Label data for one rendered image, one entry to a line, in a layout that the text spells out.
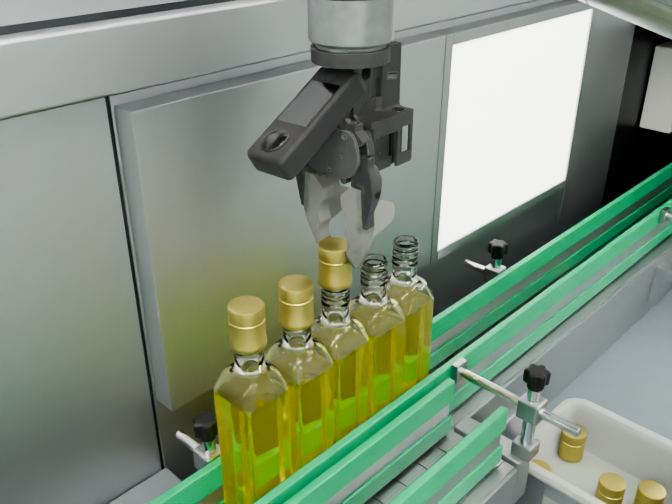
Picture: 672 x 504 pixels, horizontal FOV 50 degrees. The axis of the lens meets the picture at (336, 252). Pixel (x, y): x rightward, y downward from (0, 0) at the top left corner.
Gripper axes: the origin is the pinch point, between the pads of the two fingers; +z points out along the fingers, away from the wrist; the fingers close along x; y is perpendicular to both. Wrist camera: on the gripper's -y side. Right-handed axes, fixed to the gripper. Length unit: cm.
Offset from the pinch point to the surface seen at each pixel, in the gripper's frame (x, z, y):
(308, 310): -1.9, 3.3, -5.9
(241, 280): 12.0, 6.9, -2.7
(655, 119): 10, 15, 113
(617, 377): -11, 43, 57
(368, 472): -5.9, 24.8, -1.4
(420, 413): -6.4, 21.7, 7.2
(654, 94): 11, 10, 113
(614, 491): -24, 36, 26
